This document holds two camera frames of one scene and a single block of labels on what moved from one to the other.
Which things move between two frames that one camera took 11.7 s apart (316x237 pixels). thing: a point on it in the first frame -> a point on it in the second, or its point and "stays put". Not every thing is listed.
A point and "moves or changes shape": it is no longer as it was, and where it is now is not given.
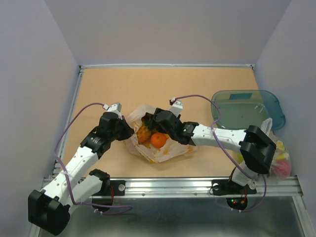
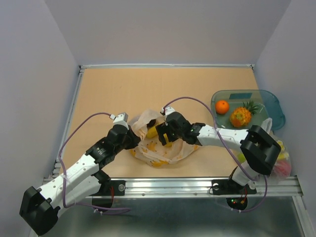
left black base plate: x=119 y=186 stays put
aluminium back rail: x=124 y=65 stays put
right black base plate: x=220 y=187 stays put
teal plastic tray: x=242 y=108 stays put
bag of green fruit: x=280 y=168 stays put
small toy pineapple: x=144 y=135 -> x=241 y=116
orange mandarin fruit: x=158 y=139 -> x=222 y=106
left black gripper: x=128 y=130 -> x=134 y=139
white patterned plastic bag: x=173 y=148 moves or changes shape
